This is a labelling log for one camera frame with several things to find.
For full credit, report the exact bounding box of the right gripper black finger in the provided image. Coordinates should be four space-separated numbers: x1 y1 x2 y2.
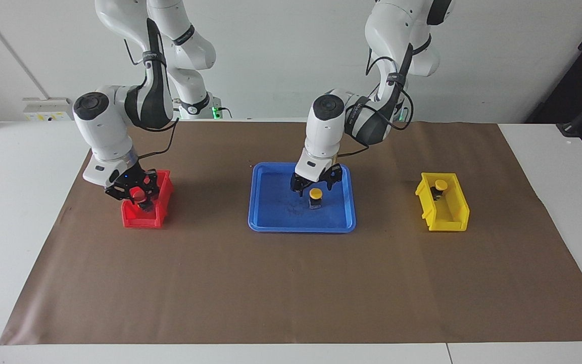
105 177 132 202
139 171 160 210

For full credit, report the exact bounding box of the red plastic storage bin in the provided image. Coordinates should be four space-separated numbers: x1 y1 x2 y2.
121 169 175 229

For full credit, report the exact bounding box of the blue plastic tray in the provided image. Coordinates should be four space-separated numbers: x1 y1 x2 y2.
248 162 357 234

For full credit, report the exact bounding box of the brown paper table mat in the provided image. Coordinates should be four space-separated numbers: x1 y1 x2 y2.
0 120 582 346

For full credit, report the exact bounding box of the yellow plastic storage bin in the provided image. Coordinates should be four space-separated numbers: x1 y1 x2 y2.
415 172 471 233

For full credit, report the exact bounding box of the black backdrop panel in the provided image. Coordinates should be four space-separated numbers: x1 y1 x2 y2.
525 0 582 150

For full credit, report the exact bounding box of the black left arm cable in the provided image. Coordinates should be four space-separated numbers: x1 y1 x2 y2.
339 43 415 160

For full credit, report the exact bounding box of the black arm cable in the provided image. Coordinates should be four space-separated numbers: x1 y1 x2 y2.
339 43 415 160
123 38 180 157

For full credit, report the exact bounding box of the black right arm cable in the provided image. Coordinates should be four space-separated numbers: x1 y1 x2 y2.
123 38 180 157

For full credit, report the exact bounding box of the white wall outlet box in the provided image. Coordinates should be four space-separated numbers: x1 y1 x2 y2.
22 97 73 121

